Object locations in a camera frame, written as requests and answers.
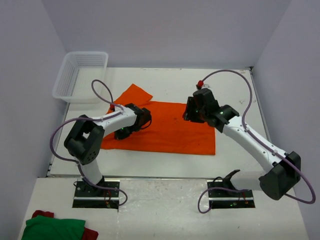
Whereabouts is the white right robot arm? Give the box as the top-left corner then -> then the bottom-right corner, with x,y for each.
183,88 -> 301,200

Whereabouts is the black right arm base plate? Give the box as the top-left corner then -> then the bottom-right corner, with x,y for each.
207,177 -> 256,209

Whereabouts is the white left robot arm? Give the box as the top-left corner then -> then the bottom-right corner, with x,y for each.
64,103 -> 152,197

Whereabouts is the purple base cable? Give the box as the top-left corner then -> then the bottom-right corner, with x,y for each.
84,179 -> 128,207
197,188 -> 248,215

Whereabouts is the orange t shirt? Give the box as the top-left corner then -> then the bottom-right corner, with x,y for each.
100,84 -> 216,156

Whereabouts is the red folded t shirt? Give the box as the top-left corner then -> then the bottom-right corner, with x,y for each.
31,209 -> 100,240

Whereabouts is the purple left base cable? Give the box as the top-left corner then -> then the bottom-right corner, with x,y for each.
84,179 -> 128,207

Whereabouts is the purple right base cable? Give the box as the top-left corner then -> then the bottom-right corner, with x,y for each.
197,188 -> 248,215

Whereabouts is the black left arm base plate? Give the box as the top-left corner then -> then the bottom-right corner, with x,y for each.
72,180 -> 120,210

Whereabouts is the white plastic basket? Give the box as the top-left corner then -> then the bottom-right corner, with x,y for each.
52,51 -> 109,104

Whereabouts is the green folded t shirt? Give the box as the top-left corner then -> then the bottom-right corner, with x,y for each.
20,216 -> 87,240

